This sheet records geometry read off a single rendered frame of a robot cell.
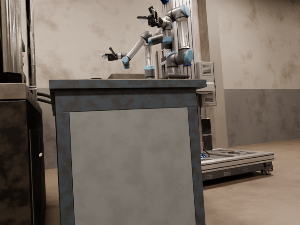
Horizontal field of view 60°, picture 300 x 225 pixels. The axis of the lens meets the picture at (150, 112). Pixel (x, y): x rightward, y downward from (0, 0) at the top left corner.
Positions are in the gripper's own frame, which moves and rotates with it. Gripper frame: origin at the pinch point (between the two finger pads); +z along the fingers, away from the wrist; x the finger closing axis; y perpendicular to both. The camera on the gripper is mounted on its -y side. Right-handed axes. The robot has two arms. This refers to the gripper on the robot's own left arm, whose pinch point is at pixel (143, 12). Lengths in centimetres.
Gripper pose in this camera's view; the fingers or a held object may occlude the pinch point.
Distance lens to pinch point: 212.9
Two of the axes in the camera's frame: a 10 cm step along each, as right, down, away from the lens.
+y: 1.7, 9.8, -1.3
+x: -7.7, 2.1, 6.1
